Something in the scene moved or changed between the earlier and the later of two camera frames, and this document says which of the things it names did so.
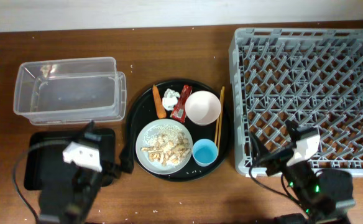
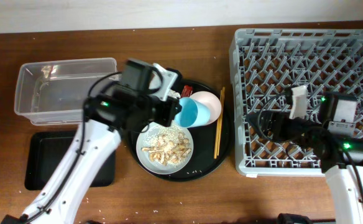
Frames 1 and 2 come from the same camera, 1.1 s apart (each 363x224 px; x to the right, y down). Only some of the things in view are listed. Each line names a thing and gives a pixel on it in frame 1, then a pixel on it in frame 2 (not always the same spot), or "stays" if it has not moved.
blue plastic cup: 205,152 → 192,114
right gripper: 278,162 → 283,117
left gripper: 126,166 → 174,107
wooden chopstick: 217,125 stays
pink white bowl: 202,107 stays
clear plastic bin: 70,91 stays
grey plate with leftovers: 164,146 stays
